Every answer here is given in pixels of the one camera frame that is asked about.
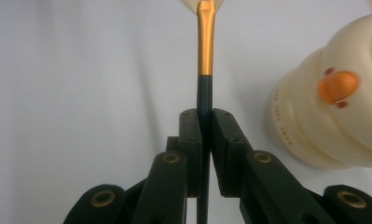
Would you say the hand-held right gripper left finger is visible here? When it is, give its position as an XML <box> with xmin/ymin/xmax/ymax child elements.
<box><xmin>166</xmin><ymin>108</ymin><xmax>203</xmax><ymax>199</ymax></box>

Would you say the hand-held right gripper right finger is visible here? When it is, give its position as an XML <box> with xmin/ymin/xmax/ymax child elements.
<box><xmin>211</xmin><ymin>107</ymin><xmax>254</xmax><ymax>198</ymax></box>

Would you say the makeup brush with tapered handle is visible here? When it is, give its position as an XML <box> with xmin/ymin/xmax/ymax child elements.
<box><xmin>180</xmin><ymin>0</ymin><xmax>226</xmax><ymax>224</ymax></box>

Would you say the cream ribbed brush holder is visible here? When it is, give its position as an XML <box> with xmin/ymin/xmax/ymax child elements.
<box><xmin>267</xmin><ymin>12</ymin><xmax>372</xmax><ymax>170</ymax></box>

